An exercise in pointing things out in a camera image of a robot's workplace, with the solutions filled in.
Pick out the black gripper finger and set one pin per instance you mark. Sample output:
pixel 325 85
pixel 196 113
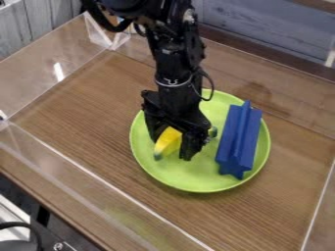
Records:
pixel 194 139
pixel 157 125

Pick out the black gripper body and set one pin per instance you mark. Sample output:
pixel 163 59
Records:
pixel 177 103

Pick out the yellow toy banana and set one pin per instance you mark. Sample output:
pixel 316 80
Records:
pixel 169 143

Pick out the green round plate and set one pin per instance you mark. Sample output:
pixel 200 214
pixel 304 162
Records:
pixel 198 175

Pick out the clear acrylic corner bracket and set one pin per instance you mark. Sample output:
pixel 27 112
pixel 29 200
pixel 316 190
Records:
pixel 99 37

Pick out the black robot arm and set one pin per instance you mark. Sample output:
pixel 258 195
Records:
pixel 167 22

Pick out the clear acrylic enclosure wall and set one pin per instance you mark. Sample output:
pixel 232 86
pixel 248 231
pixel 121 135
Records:
pixel 71 96

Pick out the blue star-shaped block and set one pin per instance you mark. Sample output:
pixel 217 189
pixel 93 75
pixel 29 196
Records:
pixel 238 142

